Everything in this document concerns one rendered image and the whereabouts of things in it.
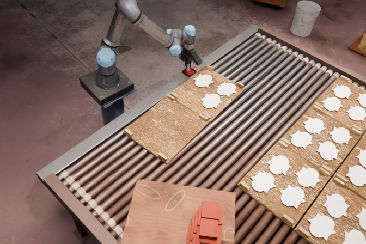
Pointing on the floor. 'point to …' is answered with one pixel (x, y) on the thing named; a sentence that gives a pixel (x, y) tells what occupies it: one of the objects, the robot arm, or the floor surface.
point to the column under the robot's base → (114, 109)
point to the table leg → (83, 236)
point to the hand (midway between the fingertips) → (189, 70)
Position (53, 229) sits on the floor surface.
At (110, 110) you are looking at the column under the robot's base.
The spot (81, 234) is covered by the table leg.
